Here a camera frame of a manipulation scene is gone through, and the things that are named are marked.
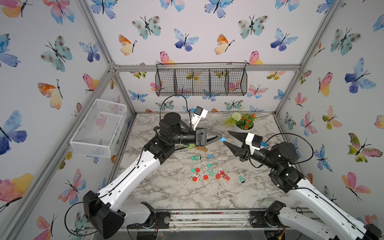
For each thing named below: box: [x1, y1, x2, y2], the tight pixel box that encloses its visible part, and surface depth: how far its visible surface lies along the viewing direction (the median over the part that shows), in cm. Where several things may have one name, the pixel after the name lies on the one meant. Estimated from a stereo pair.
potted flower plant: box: [223, 112, 258, 133], surface depth 98 cm
